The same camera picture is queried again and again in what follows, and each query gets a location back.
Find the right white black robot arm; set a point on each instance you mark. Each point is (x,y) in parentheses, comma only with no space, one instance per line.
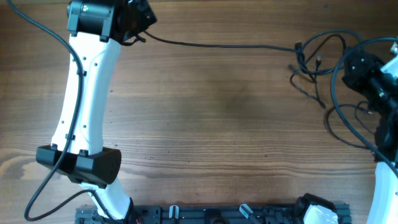
(381,95)

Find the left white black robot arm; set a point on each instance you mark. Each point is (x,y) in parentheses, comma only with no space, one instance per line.
(98,31)

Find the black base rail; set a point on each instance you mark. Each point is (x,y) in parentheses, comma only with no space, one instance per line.
(156,215)

